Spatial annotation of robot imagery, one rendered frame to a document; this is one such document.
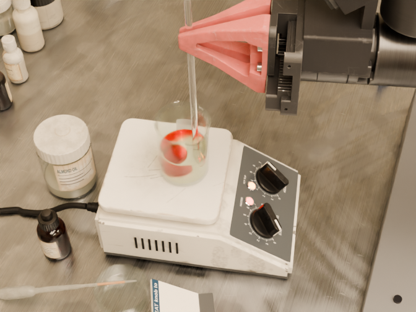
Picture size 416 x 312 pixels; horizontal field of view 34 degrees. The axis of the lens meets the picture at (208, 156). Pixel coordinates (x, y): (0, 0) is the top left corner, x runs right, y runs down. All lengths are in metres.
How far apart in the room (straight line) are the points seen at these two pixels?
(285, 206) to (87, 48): 0.38
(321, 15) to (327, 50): 0.03
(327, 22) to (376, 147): 0.35
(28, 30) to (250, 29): 0.47
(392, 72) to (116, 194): 0.29
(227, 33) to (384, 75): 0.13
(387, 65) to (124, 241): 0.32
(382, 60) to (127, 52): 0.48
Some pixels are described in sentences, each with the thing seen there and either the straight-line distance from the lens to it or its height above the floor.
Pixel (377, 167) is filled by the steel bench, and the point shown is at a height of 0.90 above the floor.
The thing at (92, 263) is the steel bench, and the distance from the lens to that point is 0.74.
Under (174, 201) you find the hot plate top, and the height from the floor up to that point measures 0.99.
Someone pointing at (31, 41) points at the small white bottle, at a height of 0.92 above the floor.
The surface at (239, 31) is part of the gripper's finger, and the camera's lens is 0.53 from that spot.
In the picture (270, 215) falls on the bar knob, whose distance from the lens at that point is 0.68.
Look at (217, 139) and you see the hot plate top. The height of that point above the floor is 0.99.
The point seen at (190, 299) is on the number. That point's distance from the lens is 0.69.
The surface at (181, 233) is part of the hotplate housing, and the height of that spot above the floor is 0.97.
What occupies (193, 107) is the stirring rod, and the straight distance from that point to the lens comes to 0.62.
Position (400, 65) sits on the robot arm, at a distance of 0.54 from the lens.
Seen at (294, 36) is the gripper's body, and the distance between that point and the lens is 0.53.
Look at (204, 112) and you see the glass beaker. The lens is 0.65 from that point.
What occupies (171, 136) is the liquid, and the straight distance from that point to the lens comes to 0.67.
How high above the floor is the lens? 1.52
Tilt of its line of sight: 50 degrees down
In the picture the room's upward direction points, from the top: straight up
